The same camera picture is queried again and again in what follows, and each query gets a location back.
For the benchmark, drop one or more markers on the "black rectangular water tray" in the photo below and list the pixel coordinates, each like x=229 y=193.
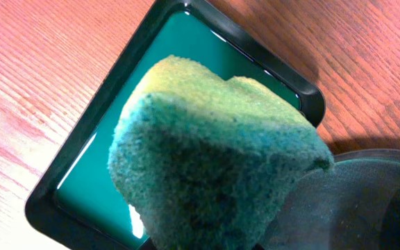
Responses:
x=75 y=202

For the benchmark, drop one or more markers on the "green sponge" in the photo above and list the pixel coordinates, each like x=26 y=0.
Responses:
x=207 y=163

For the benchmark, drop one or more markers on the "round black tray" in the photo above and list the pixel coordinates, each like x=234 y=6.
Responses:
x=354 y=206

